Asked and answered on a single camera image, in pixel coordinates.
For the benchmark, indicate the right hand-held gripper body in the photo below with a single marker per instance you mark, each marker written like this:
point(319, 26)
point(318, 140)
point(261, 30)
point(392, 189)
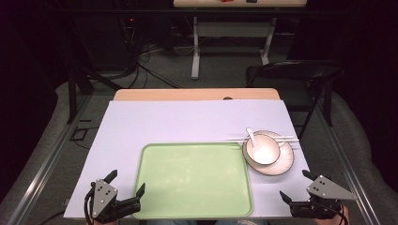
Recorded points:
point(327, 189)

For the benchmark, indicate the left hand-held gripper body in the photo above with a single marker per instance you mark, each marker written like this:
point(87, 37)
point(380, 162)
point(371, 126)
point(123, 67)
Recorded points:
point(103, 195)

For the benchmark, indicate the person's left hand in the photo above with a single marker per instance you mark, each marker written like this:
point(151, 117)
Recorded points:
point(106, 223)

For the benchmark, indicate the person's right hand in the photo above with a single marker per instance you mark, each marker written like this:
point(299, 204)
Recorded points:
point(339, 221)

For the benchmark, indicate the white plate with dark rim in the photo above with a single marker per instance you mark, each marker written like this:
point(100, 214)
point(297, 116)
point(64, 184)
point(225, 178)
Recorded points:
point(281, 165)

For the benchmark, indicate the white chopstick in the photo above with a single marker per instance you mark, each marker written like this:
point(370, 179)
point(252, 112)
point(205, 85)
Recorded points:
point(293, 140)
point(286, 137)

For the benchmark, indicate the white bowl with dark rim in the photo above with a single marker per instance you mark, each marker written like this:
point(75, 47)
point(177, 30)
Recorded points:
point(266, 153)

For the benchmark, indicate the light green plastic tray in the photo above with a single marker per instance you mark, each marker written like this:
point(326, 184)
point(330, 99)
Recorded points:
point(194, 181)

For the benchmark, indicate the white table mat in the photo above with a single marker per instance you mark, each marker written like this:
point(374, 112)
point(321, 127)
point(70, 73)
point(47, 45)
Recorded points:
point(156, 125)

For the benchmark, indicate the white ceramic spoon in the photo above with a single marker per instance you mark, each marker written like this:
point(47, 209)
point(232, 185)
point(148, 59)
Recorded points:
point(251, 135)

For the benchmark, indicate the black metal stand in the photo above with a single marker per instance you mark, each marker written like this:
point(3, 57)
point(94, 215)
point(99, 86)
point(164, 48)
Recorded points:
point(72, 93)

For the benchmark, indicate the black folding chair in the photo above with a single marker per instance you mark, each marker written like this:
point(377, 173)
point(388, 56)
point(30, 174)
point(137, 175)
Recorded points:
point(297, 70)

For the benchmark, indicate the wooden table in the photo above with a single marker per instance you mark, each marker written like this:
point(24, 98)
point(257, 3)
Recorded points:
point(187, 93)

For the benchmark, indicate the red thing on desk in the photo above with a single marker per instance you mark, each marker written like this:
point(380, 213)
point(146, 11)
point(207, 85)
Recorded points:
point(226, 1)

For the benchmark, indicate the aluminium floor rail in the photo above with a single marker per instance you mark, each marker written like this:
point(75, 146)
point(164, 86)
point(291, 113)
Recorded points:
point(350, 175)
point(47, 168)

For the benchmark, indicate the desk with white metal frame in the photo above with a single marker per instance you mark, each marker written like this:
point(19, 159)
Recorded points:
point(231, 29)

